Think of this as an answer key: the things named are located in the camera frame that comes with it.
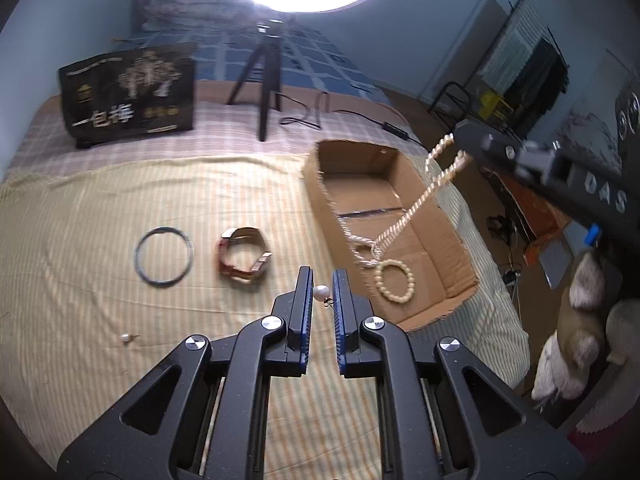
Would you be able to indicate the orange wooden cabinet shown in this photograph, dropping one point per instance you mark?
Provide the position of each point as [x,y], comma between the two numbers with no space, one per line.
[535,220]

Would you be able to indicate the folded floral quilt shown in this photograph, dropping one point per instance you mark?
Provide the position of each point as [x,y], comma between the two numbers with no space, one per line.
[196,14]

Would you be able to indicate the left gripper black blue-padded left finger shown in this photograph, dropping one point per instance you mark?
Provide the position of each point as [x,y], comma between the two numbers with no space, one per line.
[201,412]

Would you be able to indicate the clothes drying rack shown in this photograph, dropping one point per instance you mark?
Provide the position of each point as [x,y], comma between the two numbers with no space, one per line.
[521,75]

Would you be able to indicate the brown cardboard box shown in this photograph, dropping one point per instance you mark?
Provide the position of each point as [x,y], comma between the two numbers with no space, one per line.
[362,189]

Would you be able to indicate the yellow striped bed sheet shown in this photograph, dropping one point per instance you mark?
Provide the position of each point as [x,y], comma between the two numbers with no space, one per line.
[132,248]

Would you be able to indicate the black printed snack bag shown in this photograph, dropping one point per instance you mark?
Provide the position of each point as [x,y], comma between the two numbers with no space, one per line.
[129,94]

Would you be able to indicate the small pearl earring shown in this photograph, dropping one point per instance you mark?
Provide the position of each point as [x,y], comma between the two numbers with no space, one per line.
[128,338]

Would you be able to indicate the white knit gloved hand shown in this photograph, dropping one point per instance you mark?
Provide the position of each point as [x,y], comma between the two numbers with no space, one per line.
[592,322]

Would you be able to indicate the black tripod stand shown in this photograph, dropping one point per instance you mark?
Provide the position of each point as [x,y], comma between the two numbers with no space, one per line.
[269,53]

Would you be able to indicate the black metal chair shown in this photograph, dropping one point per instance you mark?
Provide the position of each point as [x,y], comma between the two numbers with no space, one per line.
[454,103]

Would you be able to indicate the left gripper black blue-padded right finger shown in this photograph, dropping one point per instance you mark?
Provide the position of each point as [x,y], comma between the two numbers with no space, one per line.
[442,413]

